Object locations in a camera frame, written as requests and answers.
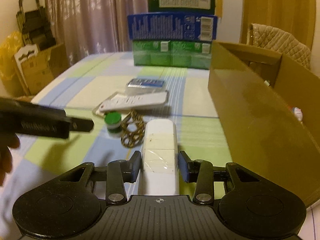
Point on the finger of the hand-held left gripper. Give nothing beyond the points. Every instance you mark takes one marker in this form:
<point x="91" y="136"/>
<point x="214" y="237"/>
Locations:
<point x="81" y="125"/>

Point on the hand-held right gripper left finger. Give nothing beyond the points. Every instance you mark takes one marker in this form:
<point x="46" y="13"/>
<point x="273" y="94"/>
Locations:
<point x="136" y="166"/>

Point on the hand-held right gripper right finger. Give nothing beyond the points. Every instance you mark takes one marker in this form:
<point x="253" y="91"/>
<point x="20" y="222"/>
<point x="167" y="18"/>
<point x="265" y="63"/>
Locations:
<point x="182" y="166"/>

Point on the white rectangular device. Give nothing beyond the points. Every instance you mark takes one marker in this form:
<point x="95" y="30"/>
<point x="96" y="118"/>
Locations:
<point x="160" y="150"/>

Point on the green-lid small jar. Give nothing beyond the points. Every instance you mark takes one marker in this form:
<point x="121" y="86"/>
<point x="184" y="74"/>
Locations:
<point x="113" y="121"/>

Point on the white remote control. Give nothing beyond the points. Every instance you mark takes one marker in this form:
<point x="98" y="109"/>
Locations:
<point x="135" y="101"/>

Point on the blue-label card pack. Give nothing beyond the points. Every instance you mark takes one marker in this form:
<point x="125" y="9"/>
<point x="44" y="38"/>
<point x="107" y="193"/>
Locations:
<point x="145" y="83"/>

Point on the brown cardboard box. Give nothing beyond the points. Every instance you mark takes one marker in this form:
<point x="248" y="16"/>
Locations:
<point x="250" y="117"/>

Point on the red white toy figure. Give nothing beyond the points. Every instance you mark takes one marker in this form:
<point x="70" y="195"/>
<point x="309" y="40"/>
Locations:
<point x="297" y="113"/>

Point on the person's left hand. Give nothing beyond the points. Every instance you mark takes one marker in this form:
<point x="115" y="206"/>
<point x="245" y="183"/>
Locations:
<point x="6" y="155"/>

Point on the checked tablecloth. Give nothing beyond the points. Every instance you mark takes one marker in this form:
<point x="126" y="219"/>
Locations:
<point x="82" y="82"/>

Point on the printed cardboard carton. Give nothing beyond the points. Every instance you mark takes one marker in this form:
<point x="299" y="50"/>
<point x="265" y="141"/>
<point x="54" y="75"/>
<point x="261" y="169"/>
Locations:
<point x="42" y="72"/>

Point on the yellow plastic bag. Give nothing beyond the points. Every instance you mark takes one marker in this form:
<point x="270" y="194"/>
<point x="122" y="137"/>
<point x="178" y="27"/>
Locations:
<point x="7" y="55"/>

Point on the black folding cart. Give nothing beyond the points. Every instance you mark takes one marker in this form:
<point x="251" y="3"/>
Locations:
<point x="35" y="27"/>

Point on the light green box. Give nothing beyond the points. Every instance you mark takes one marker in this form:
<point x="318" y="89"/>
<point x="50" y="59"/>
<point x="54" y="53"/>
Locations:
<point x="160" y="55"/>

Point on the mauve curtain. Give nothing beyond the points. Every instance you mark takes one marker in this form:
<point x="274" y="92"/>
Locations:
<point x="87" y="12"/>

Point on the blue box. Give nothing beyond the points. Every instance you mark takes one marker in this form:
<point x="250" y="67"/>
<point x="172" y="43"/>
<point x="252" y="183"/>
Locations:
<point x="160" y="26"/>

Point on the beige quilted chair cover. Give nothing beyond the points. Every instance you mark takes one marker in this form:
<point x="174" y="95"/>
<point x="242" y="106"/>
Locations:
<point x="282" y="40"/>

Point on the tan tape strip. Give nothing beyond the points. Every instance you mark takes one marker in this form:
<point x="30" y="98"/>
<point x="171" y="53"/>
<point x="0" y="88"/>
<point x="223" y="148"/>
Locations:
<point x="219" y="2"/>

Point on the wooden door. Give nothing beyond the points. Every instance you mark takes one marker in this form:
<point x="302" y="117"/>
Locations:
<point x="275" y="2"/>

